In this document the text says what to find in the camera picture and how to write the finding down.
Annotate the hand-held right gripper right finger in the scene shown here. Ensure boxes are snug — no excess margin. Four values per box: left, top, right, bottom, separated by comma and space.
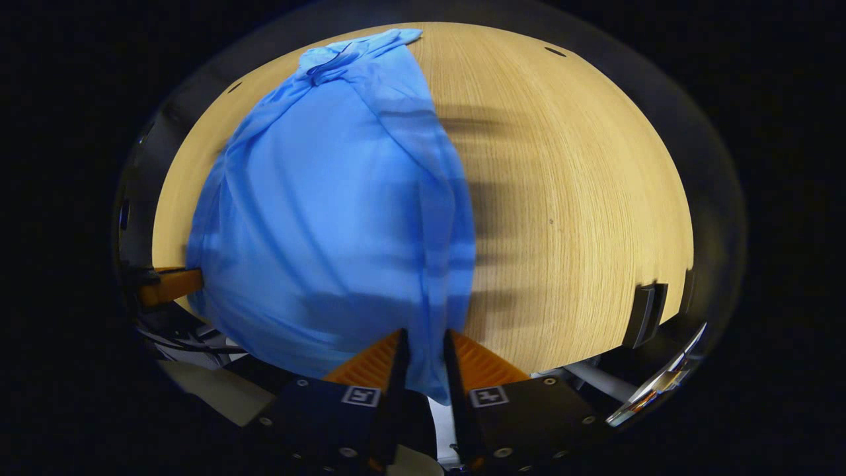
442, 329, 613, 473

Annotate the shiny metal bar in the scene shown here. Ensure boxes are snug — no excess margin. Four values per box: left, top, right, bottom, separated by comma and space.
606, 322, 709, 428

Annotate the black flat block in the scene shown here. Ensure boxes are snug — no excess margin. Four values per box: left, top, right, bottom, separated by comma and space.
621, 282, 669, 350

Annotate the light blue T-shirt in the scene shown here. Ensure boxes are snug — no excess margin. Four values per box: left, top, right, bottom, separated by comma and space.
185, 28, 477, 405

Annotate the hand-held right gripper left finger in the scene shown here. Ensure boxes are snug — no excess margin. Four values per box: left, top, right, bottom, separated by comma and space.
245, 329, 411, 475

